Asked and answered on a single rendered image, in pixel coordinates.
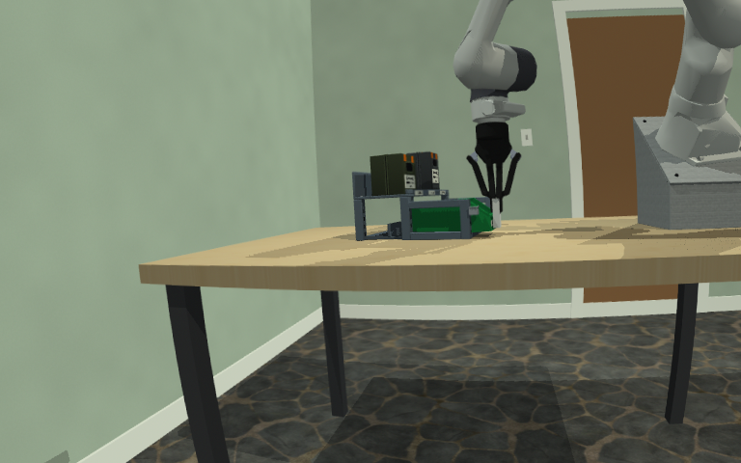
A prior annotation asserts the olive green case with orange latches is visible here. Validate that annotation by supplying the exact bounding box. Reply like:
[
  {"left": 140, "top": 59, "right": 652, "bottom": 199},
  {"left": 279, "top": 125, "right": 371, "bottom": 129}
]
[{"left": 370, "top": 153, "right": 417, "bottom": 196}]

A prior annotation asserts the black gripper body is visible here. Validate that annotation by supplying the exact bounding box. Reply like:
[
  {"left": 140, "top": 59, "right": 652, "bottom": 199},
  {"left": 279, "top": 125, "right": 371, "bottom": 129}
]
[{"left": 475, "top": 123, "right": 512, "bottom": 164}]

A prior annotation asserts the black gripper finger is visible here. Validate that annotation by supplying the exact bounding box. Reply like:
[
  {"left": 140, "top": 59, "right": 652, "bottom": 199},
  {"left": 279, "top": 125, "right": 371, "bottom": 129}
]
[
  {"left": 496, "top": 148, "right": 521, "bottom": 228},
  {"left": 466, "top": 149, "right": 497, "bottom": 228}
]

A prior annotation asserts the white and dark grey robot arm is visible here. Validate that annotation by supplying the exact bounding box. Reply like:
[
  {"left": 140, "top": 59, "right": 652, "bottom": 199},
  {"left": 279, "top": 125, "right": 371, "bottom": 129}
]
[{"left": 453, "top": 0, "right": 741, "bottom": 166}]

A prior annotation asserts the black tool case with orange latches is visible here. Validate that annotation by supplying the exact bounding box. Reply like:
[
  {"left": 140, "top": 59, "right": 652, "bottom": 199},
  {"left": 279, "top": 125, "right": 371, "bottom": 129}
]
[{"left": 406, "top": 151, "right": 440, "bottom": 190}]

